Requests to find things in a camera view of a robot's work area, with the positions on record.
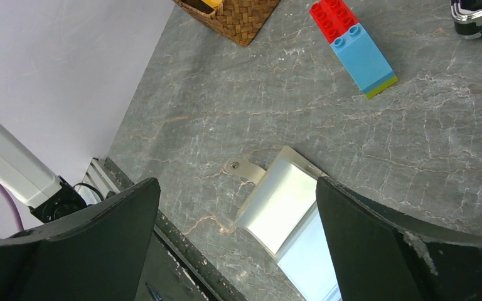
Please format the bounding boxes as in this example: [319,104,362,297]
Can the black poker chip case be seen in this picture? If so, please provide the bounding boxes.
[450,0,482,40]

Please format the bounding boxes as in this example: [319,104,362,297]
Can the blue toy brick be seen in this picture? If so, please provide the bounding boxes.
[331,23,398,98]

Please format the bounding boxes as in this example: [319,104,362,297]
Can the gold credit card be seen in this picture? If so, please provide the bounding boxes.
[200,0,223,9]

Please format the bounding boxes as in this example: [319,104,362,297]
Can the brown wicker divided basket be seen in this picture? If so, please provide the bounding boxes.
[174,0,279,46]

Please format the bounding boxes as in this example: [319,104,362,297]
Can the red toy brick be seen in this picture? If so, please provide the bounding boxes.
[309,0,358,44]

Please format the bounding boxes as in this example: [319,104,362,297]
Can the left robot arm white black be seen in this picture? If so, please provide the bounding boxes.
[0,124,87,223]

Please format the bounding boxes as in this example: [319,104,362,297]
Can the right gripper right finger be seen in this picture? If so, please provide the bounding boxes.
[316,176,482,300]

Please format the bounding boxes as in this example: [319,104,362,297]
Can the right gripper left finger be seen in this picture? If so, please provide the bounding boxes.
[0,177,161,300]

